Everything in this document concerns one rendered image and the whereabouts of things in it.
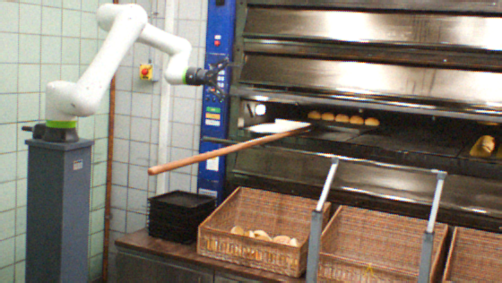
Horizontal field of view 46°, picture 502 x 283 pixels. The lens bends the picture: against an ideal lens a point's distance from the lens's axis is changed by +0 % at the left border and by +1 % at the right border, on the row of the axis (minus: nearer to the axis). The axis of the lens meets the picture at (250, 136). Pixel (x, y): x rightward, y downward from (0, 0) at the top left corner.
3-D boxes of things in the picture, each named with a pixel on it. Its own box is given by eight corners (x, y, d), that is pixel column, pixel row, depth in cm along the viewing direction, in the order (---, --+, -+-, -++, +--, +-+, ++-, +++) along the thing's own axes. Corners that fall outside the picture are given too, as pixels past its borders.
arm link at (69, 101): (72, 107, 228) (138, -3, 243) (50, 103, 239) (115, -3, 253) (96, 124, 237) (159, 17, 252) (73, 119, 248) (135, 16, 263)
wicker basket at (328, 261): (334, 252, 322) (339, 203, 318) (443, 277, 299) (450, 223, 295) (304, 282, 278) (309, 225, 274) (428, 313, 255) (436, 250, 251)
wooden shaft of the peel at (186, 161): (152, 176, 208) (152, 168, 208) (145, 175, 209) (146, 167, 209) (313, 129, 362) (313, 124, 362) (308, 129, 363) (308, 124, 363)
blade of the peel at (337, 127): (359, 133, 359) (359, 129, 359) (274, 123, 382) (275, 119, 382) (373, 128, 392) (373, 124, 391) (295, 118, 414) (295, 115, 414)
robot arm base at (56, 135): (12, 136, 252) (12, 122, 251) (37, 132, 266) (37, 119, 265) (64, 144, 243) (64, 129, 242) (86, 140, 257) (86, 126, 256)
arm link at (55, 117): (58, 129, 241) (59, 82, 238) (38, 124, 251) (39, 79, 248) (86, 128, 250) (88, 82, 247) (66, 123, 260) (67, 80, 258)
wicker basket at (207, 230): (235, 231, 347) (238, 185, 343) (328, 251, 325) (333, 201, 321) (194, 255, 303) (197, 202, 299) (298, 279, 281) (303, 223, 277)
